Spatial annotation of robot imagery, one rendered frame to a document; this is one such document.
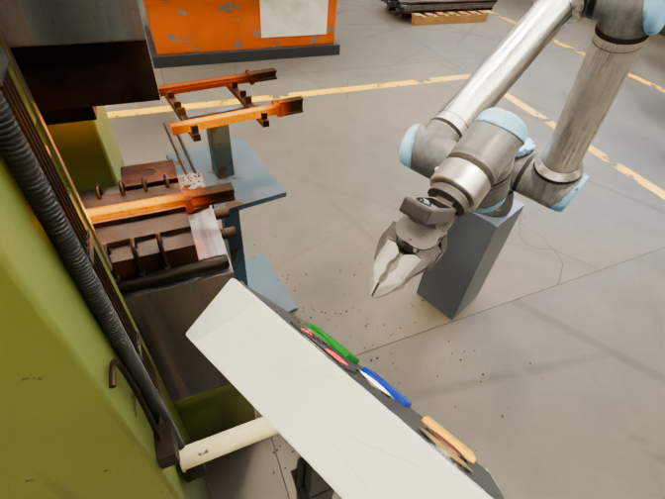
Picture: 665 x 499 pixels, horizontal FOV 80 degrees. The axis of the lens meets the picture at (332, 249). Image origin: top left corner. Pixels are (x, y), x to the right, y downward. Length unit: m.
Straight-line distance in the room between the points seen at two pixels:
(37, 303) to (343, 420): 0.29
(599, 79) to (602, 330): 1.40
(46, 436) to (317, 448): 0.35
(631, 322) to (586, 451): 0.81
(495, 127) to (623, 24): 0.54
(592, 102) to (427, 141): 0.57
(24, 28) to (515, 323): 2.01
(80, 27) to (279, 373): 0.43
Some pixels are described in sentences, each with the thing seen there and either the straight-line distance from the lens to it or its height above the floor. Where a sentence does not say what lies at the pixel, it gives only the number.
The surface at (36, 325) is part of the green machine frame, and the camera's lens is 0.45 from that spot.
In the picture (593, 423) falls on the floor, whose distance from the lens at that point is 2.03.
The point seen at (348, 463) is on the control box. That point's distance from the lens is 0.38.
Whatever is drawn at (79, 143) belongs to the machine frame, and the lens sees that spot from 1.09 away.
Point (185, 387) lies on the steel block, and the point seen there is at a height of 0.52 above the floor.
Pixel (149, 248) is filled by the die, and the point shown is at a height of 0.98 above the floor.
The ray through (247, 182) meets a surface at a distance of 1.44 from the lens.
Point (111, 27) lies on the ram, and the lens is 0.57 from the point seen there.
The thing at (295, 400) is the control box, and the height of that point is 1.18.
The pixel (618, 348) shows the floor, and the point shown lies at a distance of 2.34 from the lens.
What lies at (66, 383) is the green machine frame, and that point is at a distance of 0.53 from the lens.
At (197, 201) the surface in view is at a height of 0.99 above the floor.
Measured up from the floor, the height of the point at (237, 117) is 0.97.
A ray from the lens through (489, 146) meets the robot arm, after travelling 0.70.
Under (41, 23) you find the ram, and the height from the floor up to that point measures 1.39.
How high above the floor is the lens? 1.54
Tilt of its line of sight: 45 degrees down
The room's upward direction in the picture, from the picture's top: 6 degrees clockwise
